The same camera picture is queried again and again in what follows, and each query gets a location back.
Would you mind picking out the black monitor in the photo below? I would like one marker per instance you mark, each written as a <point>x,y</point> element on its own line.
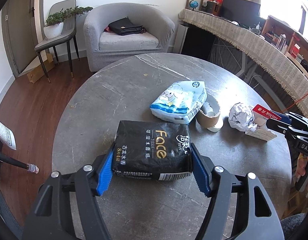
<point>242,11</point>

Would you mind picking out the small blue globe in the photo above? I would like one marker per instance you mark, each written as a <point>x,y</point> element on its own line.
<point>193,4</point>

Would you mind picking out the grey door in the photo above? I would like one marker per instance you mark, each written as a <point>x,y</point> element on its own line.
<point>19,34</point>

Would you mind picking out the red white small box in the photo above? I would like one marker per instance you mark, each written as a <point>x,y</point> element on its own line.
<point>259,129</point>

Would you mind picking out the grey dining chair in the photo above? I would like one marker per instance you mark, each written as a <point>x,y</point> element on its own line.
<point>68,33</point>

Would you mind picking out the round grey marble table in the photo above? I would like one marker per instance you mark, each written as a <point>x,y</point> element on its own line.
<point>154,209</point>

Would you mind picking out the grey armchair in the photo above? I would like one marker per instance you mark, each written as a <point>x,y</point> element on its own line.
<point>104,48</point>

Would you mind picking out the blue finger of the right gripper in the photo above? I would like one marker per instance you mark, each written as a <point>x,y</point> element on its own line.
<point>276,125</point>
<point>282,118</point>

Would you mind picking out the blue white tissue pack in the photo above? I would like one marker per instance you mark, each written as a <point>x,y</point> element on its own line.
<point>180,102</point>

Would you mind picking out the beige fringed desk cloth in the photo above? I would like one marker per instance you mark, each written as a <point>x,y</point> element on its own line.
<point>273,61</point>

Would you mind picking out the black handbag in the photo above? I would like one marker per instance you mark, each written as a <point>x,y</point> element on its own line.
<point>125,27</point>

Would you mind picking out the crumpled white paper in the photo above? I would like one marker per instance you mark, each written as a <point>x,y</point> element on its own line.
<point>241,117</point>

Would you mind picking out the white patterned tablecloth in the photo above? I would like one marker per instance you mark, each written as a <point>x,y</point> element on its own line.
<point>7,137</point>

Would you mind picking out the black Face tissue pack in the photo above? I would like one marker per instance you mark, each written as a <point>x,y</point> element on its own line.
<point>152,151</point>

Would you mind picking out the potted green plant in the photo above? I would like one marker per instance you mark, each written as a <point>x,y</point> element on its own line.
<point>54,23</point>

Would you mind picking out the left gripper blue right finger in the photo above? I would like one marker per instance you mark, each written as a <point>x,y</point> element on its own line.
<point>201,170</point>

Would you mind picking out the flat cardboard box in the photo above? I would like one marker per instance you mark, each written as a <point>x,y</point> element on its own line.
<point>36,73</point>

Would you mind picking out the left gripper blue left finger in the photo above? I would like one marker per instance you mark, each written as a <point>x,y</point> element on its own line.
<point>104,171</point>

